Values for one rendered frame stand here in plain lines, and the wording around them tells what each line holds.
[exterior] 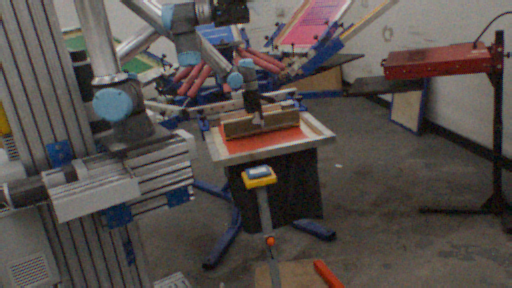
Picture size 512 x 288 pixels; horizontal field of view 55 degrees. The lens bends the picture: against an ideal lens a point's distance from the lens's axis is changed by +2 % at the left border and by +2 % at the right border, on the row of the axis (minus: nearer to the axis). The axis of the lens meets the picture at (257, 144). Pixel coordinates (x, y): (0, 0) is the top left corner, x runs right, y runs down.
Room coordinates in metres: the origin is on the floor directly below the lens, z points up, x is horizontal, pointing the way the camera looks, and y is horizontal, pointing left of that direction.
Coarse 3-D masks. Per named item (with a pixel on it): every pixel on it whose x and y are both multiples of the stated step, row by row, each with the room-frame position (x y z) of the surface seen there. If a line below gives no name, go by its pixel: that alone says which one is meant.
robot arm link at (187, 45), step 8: (184, 32) 1.55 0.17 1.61; (192, 32) 1.56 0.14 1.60; (176, 40) 1.56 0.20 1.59; (184, 40) 1.55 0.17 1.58; (192, 40) 1.56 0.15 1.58; (176, 48) 1.57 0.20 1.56; (184, 48) 1.55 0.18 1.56; (192, 48) 1.56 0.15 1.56; (184, 56) 1.55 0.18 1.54; (192, 56) 1.55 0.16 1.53; (200, 56) 1.59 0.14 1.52; (184, 64) 1.56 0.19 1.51; (192, 64) 1.56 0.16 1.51
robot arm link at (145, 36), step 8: (136, 32) 2.33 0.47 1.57; (144, 32) 2.32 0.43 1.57; (152, 32) 2.32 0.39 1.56; (128, 40) 2.31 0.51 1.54; (136, 40) 2.31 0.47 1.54; (144, 40) 2.31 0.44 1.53; (152, 40) 2.33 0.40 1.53; (120, 48) 2.30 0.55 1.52; (128, 48) 2.30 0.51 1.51; (136, 48) 2.30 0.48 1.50; (144, 48) 2.33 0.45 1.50; (120, 56) 2.29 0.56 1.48; (128, 56) 2.30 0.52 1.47; (120, 64) 2.29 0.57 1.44
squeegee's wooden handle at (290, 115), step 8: (280, 112) 2.45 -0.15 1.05; (288, 112) 2.45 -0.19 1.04; (296, 112) 2.45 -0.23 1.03; (240, 120) 2.42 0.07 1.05; (248, 120) 2.42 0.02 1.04; (264, 120) 2.43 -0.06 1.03; (272, 120) 2.44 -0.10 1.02; (280, 120) 2.44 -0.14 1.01; (288, 120) 2.45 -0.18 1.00; (296, 120) 2.45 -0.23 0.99; (224, 128) 2.40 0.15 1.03; (232, 128) 2.41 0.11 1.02; (240, 128) 2.41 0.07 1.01; (248, 128) 2.42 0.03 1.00; (256, 128) 2.42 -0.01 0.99
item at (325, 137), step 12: (264, 108) 2.84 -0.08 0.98; (276, 108) 2.85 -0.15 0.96; (312, 120) 2.41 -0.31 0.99; (204, 132) 2.51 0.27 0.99; (324, 132) 2.19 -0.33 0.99; (288, 144) 2.11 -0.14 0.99; (300, 144) 2.10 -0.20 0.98; (312, 144) 2.11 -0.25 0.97; (324, 144) 2.12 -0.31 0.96; (216, 156) 2.10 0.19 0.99; (228, 156) 2.08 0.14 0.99; (240, 156) 2.06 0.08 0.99; (252, 156) 2.07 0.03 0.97; (264, 156) 2.08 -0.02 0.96
